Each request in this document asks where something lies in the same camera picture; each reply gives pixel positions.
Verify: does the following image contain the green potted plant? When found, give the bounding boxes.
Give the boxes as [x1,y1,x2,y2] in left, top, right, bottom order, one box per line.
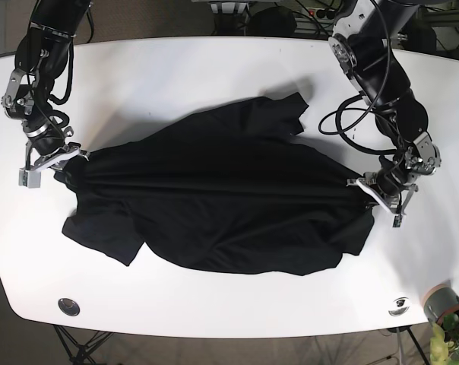
[429,313,459,365]

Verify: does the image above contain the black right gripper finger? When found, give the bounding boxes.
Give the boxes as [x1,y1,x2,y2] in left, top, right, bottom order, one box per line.
[53,161,72,179]

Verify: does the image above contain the silver table grommet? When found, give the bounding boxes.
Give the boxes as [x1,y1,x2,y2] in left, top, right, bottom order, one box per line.
[58,298,81,316]
[388,297,410,317]

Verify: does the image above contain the black folding table legs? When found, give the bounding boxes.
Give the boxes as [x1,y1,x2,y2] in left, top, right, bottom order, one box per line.
[53,325,113,365]

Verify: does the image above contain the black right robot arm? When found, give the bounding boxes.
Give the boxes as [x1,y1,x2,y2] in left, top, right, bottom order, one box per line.
[2,1,91,189]

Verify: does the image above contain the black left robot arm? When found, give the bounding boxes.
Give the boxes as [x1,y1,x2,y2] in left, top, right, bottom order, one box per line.
[328,1,442,227]

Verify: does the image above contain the left gripper body silver black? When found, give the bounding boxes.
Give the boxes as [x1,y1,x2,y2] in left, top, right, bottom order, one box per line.
[347,169,419,228]

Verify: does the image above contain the left silver table grommet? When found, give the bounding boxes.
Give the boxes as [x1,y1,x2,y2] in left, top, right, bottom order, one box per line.
[58,298,81,316]

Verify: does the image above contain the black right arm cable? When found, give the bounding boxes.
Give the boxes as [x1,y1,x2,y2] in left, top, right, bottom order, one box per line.
[43,37,75,134]

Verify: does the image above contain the grey plant pot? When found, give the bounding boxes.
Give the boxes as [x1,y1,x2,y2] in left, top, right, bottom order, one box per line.
[421,284,459,325]

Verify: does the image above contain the right silver table grommet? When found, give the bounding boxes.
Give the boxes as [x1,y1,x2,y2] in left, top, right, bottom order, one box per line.
[388,297,410,317]

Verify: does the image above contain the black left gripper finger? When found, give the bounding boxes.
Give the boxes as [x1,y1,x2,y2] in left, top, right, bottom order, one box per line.
[366,201,380,209]

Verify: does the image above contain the right gripper body silver black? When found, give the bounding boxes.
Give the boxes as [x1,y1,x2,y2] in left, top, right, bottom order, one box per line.
[18,142,90,189]

